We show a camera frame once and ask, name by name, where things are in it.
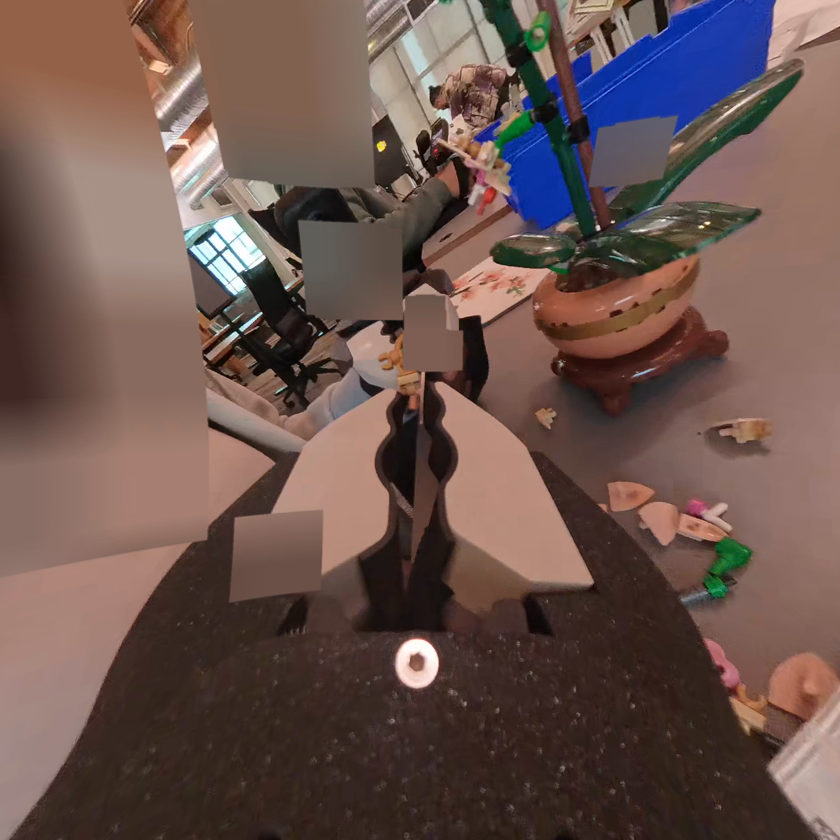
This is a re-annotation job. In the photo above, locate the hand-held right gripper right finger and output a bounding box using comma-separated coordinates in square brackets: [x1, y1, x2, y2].
[415, 379, 596, 627]

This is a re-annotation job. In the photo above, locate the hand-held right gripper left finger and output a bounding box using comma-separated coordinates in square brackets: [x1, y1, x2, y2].
[271, 392, 421, 627]

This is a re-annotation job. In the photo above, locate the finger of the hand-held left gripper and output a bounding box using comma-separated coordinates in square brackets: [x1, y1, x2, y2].
[343, 322, 403, 396]

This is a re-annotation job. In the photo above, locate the small brick orchid flower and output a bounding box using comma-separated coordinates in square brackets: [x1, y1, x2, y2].
[377, 344, 424, 413]

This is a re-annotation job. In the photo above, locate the pile of bricks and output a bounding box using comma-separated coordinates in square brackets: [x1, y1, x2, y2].
[535, 407, 840, 736]

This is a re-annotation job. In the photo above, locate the orchid instruction booklet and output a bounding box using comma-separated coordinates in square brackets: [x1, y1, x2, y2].
[451, 255, 549, 324]

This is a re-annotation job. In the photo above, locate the black office chair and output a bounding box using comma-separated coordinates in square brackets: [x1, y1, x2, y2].
[239, 266, 352, 408]

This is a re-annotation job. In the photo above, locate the brick orchid model in pot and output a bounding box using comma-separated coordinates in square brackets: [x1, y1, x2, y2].
[436, 0, 805, 416]

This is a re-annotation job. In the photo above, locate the blue plastic bin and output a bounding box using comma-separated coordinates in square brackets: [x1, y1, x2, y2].
[474, 0, 777, 227]

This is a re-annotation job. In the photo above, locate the printed white paper sheet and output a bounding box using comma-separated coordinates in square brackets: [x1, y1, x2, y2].
[768, 705, 840, 840]

